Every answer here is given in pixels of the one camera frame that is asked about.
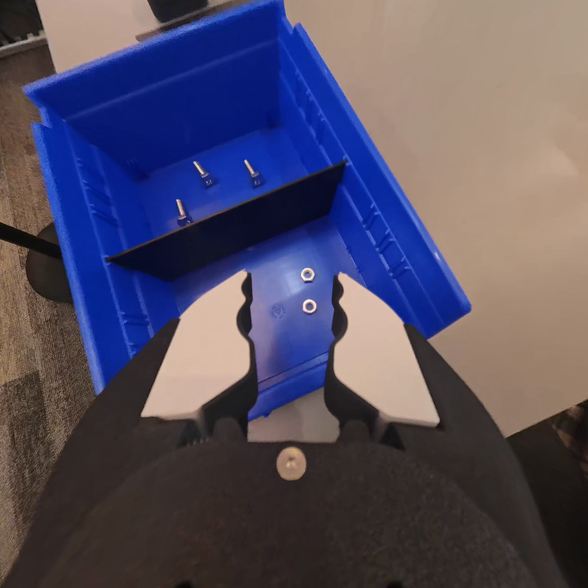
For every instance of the black bin divider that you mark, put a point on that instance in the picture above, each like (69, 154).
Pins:
(229, 234)

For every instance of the silver hex bolt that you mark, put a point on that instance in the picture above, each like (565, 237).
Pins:
(202, 172)
(182, 212)
(253, 172)

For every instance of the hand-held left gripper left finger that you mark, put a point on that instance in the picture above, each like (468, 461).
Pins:
(197, 358)

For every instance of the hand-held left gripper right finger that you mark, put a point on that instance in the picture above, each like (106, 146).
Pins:
(386, 363)

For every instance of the black round stand base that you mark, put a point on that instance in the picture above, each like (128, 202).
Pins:
(46, 271)

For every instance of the silver hex nut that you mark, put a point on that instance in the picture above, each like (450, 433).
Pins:
(305, 306)
(303, 274)

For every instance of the black power cube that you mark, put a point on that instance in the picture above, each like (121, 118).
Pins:
(179, 8)

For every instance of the blue plastic bin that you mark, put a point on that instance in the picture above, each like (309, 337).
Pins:
(183, 115)

